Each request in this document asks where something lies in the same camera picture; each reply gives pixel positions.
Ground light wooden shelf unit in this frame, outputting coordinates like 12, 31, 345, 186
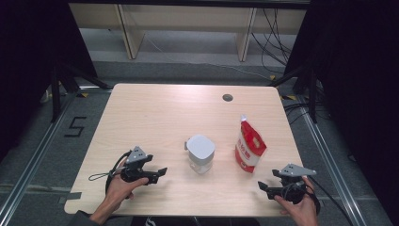
69, 3, 308, 63

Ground thin grey lanyard loop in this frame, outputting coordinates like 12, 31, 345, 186
88, 170, 126, 182

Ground black floor cables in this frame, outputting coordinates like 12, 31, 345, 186
283, 103, 330, 126

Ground black wrist strap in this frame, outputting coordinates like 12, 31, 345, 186
309, 185, 322, 216

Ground person's dark clothing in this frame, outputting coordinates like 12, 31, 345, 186
130, 216, 262, 226

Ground aluminium floor rail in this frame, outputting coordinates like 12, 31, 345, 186
295, 93, 366, 226
0, 90, 79, 226

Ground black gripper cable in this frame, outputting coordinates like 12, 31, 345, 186
105, 150, 132, 194
309, 176, 356, 226

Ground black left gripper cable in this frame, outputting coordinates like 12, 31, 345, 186
105, 150, 132, 194

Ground black hanging cable bundle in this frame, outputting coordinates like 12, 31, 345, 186
250, 8, 297, 75

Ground red and white sugar bag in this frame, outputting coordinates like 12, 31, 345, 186
234, 114, 267, 174

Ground black curtain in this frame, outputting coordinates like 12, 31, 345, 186
283, 0, 399, 220
0, 0, 98, 161

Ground black metal stand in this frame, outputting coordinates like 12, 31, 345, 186
267, 64, 318, 124
50, 62, 112, 123

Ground person's left hand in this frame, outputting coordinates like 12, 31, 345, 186
104, 158, 150, 208

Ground person's right hand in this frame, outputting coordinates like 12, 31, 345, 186
274, 176, 319, 226

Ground glass jar with white lid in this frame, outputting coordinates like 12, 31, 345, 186
184, 134, 216, 175

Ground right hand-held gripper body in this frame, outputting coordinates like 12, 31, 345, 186
277, 163, 317, 205

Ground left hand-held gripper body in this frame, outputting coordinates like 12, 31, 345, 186
120, 145, 149, 185

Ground grey floor tape strip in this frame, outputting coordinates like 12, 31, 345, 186
57, 191, 83, 205

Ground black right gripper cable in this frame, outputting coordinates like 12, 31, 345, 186
309, 176, 356, 226

